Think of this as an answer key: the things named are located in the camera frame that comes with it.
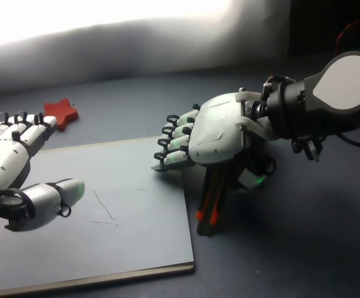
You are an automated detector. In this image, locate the red cable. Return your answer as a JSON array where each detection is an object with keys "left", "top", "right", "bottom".
[{"left": 335, "top": 14, "right": 360, "bottom": 55}]

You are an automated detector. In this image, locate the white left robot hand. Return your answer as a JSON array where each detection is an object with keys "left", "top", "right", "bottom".
[{"left": 0, "top": 111, "right": 86, "bottom": 233}]

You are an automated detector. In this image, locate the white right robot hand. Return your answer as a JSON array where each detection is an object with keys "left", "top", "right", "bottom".
[{"left": 150, "top": 91, "right": 277, "bottom": 193}]

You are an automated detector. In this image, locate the orange black utility knife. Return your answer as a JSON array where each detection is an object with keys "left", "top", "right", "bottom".
[{"left": 195, "top": 153, "right": 232, "bottom": 238}]

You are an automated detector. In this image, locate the white paper pad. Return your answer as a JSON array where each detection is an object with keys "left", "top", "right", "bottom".
[{"left": 0, "top": 136, "right": 196, "bottom": 298}]

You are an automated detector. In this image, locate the red star block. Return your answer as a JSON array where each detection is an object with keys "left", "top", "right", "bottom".
[{"left": 43, "top": 98, "right": 80, "bottom": 133}]

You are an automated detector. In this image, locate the grey table cloth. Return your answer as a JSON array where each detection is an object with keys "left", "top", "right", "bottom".
[{"left": 0, "top": 52, "right": 360, "bottom": 298}]

